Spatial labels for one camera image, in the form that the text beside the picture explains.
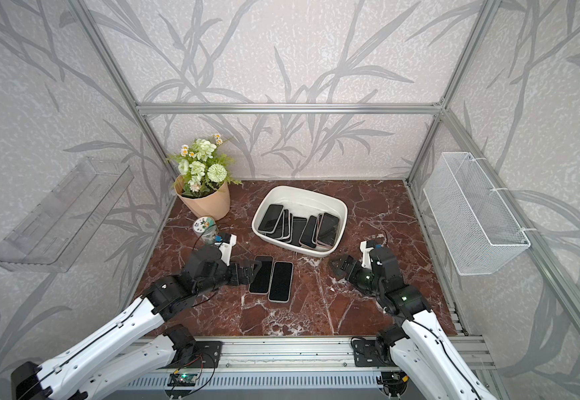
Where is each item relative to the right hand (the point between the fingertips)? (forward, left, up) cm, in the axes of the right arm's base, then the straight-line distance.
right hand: (335, 267), depth 76 cm
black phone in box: (+30, +25, -16) cm, 42 cm away
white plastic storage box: (+36, +11, -13) cm, 40 cm away
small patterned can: (+19, +47, -6) cm, 51 cm away
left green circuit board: (-27, +45, -15) cm, 55 cm away
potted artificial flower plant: (+28, +45, +11) cm, 54 cm away
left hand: (0, +26, +2) cm, 26 cm away
